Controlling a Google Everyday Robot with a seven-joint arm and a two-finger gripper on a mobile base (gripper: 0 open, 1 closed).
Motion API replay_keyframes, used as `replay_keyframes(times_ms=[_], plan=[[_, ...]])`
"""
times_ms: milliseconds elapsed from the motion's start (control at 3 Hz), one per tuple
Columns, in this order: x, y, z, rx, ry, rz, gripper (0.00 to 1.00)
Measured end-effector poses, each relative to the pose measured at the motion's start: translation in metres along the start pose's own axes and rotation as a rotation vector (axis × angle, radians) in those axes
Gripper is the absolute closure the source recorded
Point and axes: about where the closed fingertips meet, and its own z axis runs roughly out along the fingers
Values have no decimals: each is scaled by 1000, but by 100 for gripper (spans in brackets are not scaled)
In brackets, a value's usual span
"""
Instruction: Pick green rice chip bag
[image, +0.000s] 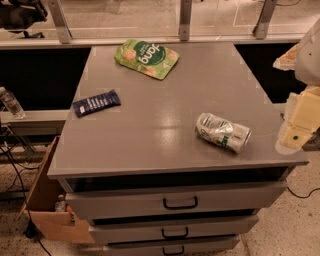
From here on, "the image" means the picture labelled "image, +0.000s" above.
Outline green rice chip bag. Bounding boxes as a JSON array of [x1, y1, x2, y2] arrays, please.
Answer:
[[114, 39, 179, 80]]

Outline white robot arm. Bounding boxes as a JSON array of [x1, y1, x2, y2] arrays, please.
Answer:
[[273, 20, 320, 155]]

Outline crushed silver green can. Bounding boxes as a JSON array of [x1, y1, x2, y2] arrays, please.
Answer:
[[195, 113, 251, 154]]

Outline grey drawer cabinet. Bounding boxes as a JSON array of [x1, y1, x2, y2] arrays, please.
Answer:
[[47, 41, 310, 256]]

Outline bottom grey drawer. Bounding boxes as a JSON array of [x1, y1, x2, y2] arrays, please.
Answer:
[[103, 235, 239, 256]]

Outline grey drawer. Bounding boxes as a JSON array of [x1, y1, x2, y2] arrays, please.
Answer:
[[89, 215, 258, 244], [66, 181, 287, 219], [103, 235, 239, 256]]

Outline dark blue snack bar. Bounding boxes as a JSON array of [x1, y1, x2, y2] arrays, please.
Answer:
[[72, 90, 121, 117]]

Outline top grey drawer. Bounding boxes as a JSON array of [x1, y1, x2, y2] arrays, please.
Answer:
[[66, 181, 287, 219]]

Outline middle grey drawer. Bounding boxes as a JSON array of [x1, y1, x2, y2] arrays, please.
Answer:
[[89, 215, 258, 244]]

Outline small bottle in box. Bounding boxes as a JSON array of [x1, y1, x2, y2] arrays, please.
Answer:
[[55, 194, 66, 212]]

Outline brown cardboard box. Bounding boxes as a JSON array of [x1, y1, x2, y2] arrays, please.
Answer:
[[20, 136, 94, 244]]

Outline clear plastic water bottle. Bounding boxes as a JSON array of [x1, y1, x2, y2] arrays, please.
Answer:
[[0, 87, 25, 120]]

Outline black office chair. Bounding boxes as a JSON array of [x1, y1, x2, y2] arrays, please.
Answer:
[[0, 0, 48, 38]]

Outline black cable right floor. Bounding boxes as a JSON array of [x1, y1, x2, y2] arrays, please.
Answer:
[[287, 186, 320, 200]]

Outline right metal railing post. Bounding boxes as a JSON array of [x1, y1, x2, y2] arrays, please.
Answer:
[[252, 0, 277, 40]]

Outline left metal railing post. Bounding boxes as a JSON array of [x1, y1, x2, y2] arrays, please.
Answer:
[[48, 0, 72, 44]]

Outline black floor cables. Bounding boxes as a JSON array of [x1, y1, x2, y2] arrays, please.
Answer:
[[0, 123, 53, 256]]

